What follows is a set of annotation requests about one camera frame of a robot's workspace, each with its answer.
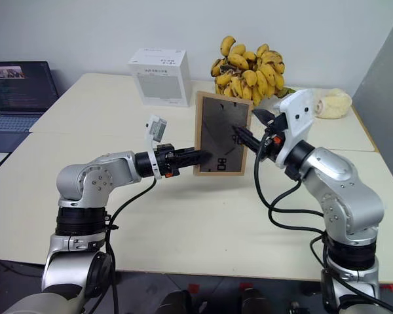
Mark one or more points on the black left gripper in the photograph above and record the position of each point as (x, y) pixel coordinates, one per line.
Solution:
(167, 160)

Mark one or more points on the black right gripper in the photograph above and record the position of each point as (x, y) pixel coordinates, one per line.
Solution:
(272, 147)

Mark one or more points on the wooden picture frame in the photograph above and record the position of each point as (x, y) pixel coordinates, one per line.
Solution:
(221, 137)

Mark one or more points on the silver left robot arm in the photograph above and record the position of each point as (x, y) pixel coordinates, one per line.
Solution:
(95, 176)

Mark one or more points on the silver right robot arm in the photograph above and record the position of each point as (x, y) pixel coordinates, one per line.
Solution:
(340, 183)

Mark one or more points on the yellow banana bunch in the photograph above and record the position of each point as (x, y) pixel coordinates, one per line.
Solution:
(245, 75)

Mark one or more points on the white cardboard box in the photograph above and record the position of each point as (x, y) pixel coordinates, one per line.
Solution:
(160, 78)

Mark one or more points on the grey partition panel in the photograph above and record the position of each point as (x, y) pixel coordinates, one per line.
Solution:
(386, 114)

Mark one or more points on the dark rounded shape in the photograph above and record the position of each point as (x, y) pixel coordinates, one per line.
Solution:
(178, 302)

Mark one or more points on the dark open laptop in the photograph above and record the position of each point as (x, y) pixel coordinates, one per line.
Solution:
(19, 88)

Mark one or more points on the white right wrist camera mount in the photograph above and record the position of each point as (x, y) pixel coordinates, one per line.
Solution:
(298, 121)

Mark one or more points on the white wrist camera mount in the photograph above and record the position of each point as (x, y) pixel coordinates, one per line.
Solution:
(298, 121)
(154, 128)

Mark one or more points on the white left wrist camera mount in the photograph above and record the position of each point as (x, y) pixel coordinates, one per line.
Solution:
(154, 128)

